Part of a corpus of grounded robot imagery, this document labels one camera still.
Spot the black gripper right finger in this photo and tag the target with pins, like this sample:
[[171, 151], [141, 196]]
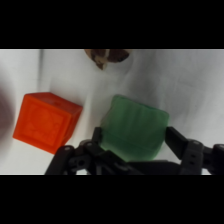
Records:
[[175, 141]]

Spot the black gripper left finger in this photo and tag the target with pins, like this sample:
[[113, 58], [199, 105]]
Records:
[[96, 138]]

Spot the green soft block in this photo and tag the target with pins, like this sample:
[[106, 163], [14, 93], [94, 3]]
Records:
[[135, 126]]

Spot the pink bowl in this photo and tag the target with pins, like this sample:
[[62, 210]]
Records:
[[4, 110]]

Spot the orange red cube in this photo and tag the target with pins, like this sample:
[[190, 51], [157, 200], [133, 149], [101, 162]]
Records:
[[45, 121]]

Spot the brown striped plush toy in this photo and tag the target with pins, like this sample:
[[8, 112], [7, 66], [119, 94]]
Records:
[[106, 56]]

